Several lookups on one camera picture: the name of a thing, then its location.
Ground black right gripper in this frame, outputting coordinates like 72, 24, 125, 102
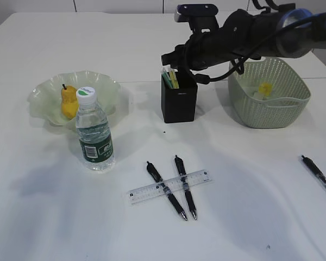
161, 27, 226, 72

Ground teal utility knife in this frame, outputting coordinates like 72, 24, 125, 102
161, 68, 173, 89

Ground yellow utility knife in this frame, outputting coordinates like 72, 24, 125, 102
168, 69, 179, 89

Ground yellow waste paper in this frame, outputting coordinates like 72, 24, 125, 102
253, 82, 272, 101

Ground black gel pen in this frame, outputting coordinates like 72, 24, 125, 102
174, 155, 198, 221
146, 161, 188, 221
301, 155, 326, 189

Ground clear plastic ruler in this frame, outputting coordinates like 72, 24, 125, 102
127, 170, 212, 204

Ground clear plastic water bottle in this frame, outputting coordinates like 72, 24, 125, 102
76, 86, 115, 171

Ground yellow pear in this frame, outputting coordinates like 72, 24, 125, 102
61, 84, 79, 120

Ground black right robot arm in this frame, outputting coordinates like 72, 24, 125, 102
161, 9, 326, 71

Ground black square pen holder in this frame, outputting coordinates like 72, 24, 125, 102
161, 70, 198, 123

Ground green perforated plastic basket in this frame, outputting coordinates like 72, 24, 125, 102
228, 58, 311, 129

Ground green wavy glass plate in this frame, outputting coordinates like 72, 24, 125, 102
28, 70, 120, 129

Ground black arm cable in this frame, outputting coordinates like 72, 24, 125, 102
183, 54, 247, 84

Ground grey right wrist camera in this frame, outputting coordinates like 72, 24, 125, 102
174, 4, 218, 23

